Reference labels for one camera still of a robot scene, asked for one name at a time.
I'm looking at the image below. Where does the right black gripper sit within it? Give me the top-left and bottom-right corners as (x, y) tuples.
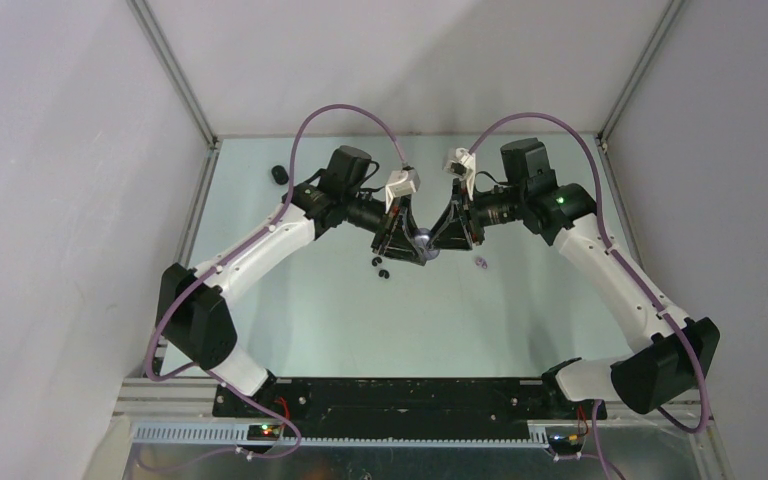
(427, 178), (527, 252)

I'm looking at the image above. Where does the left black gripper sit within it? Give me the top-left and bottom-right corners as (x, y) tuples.
(342, 189), (427, 266)

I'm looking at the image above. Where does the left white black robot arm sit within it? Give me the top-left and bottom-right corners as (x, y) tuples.
(155, 145), (419, 417)

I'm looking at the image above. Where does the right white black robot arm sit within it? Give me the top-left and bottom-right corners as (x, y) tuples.
(430, 138), (721, 418)

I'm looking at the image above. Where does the black oval case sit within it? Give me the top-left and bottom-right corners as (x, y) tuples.
(270, 165), (290, 186)

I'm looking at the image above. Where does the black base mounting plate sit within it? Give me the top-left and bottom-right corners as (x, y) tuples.
(213, 376), (607, 442)

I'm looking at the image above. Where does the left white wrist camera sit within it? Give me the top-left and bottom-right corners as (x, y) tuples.
(384, 168), (421, 205)

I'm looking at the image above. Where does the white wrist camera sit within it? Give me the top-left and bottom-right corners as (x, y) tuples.
(443, 148), (477, 199)
(384, 168), (421, 205)

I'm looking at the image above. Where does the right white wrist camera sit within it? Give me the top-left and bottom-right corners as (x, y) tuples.
(443, 148), (477, 199)

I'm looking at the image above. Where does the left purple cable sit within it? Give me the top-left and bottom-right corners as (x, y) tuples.
(133, 103), (410, 465)

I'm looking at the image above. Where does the purple cable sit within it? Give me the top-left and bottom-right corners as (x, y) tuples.
(133, 103), (410, 465)
(466, 112), (713, 480)

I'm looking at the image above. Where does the aluminium frame rail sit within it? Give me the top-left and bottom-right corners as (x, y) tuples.
(112, 377), (717, 445)

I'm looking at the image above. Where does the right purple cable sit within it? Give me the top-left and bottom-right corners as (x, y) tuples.
(466, 112), (713, 480)

